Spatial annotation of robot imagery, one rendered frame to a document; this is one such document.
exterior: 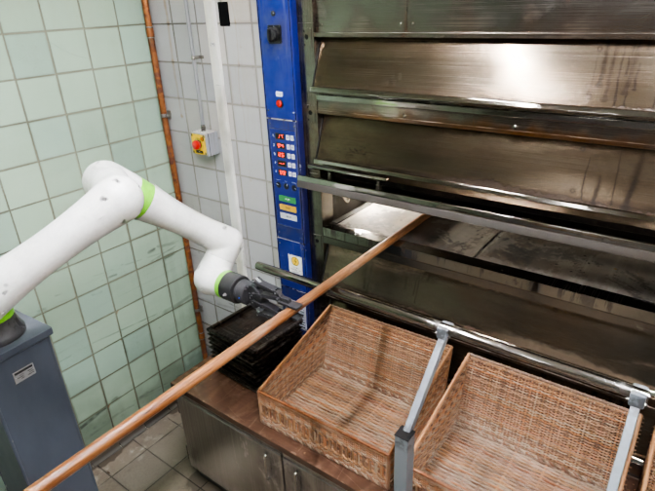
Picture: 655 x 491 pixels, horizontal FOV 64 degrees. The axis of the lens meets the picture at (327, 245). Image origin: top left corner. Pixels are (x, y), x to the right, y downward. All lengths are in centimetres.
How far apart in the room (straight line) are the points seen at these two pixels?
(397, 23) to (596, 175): 74
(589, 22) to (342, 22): 76
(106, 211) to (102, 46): 118
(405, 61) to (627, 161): 70
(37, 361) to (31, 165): 89
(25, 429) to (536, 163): 164
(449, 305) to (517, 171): 55
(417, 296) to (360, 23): 97
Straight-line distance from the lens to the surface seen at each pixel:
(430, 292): 195
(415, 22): 174
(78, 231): 141
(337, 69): 189
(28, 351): 169
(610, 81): 156
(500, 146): 168
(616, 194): 161
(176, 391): 131
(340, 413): 208
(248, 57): 216
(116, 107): 249
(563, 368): 144
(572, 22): 158
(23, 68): 231
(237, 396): 221
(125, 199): 139
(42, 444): 185
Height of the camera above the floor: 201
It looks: 25 degrees down
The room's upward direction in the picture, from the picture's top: 2 degrees counter-clockwise
